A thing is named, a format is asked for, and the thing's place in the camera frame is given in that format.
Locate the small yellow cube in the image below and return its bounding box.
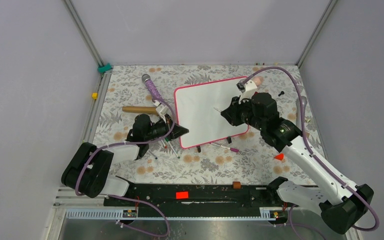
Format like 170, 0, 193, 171
91, 92, 98, 100

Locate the purple glitter microphone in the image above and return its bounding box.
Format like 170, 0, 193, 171
141, 74, 163, 101

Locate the small brown block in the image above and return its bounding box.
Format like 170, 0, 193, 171
232, 181, 242, 189

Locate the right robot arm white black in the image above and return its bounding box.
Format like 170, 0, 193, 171
220, 93, 374, 235

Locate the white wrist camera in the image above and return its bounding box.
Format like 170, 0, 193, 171
154, 100, 169, 123
236, 80, 259, 104

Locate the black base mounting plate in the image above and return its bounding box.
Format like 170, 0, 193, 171
103, 183, 292, 218

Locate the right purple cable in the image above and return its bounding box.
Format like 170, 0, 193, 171
243, 66, 380, 240

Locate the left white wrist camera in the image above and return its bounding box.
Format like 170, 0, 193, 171
154, 100, 169, 123

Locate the silver grey microphone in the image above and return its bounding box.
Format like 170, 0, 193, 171
295, 96, 308, 130

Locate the pink toy microphone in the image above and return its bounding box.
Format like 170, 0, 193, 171
252, 76, 264, 87

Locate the aluminium slotted rail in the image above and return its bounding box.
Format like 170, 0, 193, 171
65, 207, 284, 222

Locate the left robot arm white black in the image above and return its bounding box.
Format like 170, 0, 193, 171
61, 114, 189, 206

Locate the pink framed whiteboard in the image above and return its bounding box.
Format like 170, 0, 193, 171
173, 76, 249, 149

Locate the red tape label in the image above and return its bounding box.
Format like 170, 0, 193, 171
175, 191, 189, 200

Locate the small red cone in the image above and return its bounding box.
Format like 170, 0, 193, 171
274, 153, 285, 161

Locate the green capped marker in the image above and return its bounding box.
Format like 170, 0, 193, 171
166, 140, 180, 159

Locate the floral patterned table mat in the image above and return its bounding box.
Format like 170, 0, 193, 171
93, 65, 314, 186

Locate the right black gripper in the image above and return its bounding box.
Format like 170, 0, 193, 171
221, 94, 266, 131

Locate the blue capped marker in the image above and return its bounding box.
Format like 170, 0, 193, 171
148, 150, 158, 160

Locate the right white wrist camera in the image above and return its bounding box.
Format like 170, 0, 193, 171
236, 80, 259, 104

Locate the pink capped marker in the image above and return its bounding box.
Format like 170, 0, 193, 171
210, 142, 240, 153

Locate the teal corner bracket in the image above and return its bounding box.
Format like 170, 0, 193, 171
97, 63, 113, 74

